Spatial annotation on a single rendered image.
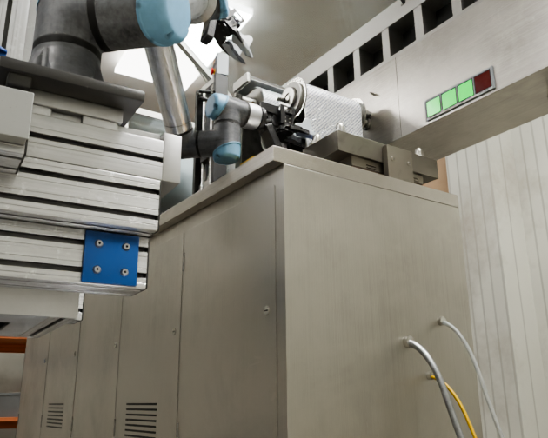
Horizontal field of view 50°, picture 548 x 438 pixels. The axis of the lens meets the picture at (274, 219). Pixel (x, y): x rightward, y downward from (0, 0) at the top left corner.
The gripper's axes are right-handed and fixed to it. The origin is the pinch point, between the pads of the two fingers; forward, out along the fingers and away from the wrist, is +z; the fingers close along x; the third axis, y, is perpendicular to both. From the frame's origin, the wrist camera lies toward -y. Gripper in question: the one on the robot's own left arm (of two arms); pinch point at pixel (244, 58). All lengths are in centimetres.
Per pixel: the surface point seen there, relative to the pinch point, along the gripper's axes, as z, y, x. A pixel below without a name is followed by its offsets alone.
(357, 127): 40.4, 11.7, -8.4
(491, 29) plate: 39, 30, -55
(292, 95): 18.2, 1.3, -5.1
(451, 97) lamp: 48, 18, -39
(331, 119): 32.2, 4.7, -8.4
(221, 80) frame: 0.2, 8.3, 24.9
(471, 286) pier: 164, 77, 56
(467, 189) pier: 129, 117, 52
